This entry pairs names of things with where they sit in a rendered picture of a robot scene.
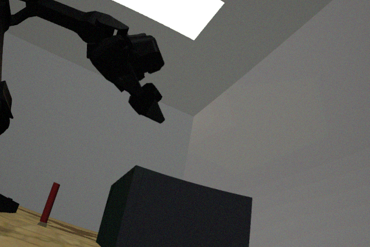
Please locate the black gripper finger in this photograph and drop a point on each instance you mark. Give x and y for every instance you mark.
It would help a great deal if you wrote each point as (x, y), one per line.
(118, 69)
(149, 107)

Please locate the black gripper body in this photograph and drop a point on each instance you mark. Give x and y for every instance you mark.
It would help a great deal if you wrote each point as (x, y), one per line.
(107, 49)

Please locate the dark red peg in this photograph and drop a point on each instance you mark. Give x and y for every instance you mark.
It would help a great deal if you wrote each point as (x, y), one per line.
(50, 202)

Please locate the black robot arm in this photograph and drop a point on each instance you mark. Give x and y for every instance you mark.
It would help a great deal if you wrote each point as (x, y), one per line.
(93, 28)

